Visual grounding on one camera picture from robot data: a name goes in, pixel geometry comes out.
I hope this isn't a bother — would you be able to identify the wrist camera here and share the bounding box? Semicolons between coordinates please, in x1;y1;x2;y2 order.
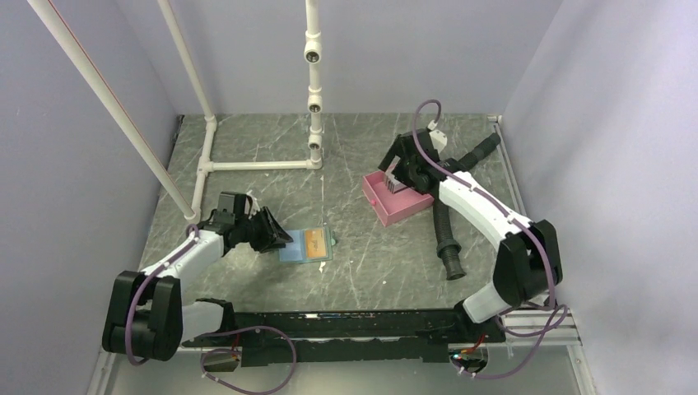
212;192;254;225
429;129;448;153

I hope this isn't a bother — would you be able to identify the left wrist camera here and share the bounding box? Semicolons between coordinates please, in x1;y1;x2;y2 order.
212;192;254;225

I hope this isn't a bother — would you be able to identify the white pvc pipe frame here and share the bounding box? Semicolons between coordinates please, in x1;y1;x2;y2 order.
28;1;323;223

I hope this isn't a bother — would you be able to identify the green card holder wallet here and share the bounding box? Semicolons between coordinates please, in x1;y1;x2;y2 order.
278;226;336;264

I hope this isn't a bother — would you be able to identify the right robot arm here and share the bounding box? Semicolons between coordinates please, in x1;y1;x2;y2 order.
378;128;563;342

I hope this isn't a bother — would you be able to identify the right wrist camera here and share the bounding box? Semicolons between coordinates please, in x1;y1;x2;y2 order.
429;129;448;153

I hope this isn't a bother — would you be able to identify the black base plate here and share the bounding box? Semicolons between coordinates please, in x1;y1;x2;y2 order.
184;308;506;367

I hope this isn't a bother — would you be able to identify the pink plastic tray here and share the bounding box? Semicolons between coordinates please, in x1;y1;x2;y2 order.
361;170;434;227

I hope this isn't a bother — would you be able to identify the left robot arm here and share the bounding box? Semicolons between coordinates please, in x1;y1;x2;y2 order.
101;207;293;365

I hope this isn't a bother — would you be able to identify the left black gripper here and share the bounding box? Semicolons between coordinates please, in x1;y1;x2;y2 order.
235;207;293;253

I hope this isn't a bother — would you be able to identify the black corrugated hose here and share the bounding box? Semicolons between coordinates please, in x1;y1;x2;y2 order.
434;132;501;281

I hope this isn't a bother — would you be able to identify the grey card stack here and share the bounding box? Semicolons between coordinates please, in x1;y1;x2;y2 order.
384;173;407;194

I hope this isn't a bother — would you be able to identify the orange credit card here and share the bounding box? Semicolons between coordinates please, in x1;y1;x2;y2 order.
304;228;329;259

